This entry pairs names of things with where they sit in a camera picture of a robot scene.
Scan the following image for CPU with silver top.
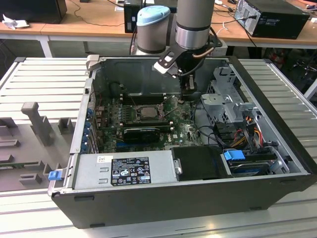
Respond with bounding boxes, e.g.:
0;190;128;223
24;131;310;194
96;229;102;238
140;107;161;119

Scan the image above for black RAM slot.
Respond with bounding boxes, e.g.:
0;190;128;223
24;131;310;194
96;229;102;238
121;97;167;102
121;100;167;105
121;95;167;99
123;119;169;125
121;92;166;97
118;123;173;132

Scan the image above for CPU socket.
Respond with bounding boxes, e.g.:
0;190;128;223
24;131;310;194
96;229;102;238
133;103;168;122

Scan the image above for silver metal drive cage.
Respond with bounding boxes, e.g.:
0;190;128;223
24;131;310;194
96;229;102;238
200;66;263;127

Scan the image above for wooden desk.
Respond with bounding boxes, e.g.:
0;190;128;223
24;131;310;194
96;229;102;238
208;0;317;60
0;0;133;59

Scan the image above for green motherboard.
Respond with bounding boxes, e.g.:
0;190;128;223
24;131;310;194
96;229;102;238
90;95;206;153

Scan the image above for small black upright tower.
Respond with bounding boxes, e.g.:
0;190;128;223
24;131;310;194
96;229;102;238
123;0;140;34

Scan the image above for black graphics card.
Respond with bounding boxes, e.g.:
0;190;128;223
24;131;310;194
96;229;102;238
123;127;161;144

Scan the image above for black plastic shroud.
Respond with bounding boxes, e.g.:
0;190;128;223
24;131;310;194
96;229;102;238
170;145;233;181

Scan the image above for black PC tower lying flat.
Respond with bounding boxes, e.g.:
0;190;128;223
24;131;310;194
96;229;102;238
234;0;311;40

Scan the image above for blue disk carrier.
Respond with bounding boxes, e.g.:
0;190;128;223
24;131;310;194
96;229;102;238
222;149;246;170

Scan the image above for black office chair base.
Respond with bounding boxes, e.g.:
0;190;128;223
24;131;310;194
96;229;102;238
288;48;317;80

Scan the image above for hard disk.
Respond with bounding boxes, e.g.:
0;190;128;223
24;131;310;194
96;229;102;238
229;160;273;178

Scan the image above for black open PC case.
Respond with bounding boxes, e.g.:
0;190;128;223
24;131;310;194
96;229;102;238
47;55;317;230

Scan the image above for silver power supply unit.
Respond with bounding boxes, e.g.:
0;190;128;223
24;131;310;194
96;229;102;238
73;150;179;190

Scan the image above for grey parts rack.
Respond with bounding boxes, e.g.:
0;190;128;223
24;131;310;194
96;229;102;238
0;101;77;193

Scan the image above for black computer box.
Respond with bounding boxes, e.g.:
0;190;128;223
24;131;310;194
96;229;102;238
0;0;67;25

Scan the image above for crumpled white paper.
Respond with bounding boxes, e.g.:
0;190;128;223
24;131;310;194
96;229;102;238
1;13;30;30

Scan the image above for green RAM stick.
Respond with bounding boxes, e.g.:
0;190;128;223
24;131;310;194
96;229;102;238
0;162;38;171

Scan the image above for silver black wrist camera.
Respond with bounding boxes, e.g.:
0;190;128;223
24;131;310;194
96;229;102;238
153;48;180;77

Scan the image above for black robot wrist cable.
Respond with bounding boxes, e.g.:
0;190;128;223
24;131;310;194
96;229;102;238
209;26;223;49

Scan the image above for white cable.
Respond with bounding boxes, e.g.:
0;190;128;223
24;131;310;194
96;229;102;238
215;21;230;38

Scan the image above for grey case handle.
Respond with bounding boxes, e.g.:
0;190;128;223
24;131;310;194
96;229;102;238
86;55;101;73

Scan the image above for thin red wire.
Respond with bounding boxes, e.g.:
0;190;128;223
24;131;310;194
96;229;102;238
90;91;105;110

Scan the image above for yellow red power wires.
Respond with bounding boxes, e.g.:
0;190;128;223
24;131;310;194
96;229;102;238
231;123;263;147

